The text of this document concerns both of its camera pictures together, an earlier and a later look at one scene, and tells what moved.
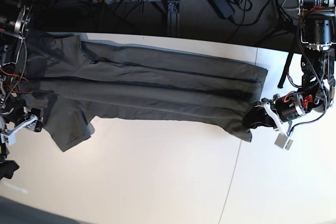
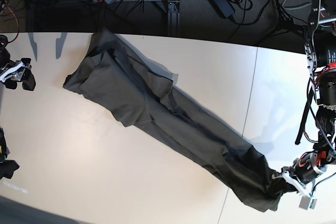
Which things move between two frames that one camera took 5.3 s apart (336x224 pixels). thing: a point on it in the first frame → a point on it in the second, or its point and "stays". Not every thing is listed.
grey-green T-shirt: x=71 y=81 → x=130 y=87
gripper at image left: x=16 y=117 → x=11 y=71
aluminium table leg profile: x=173 y=19 stays
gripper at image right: x=284 y=108 → x=302 y=173
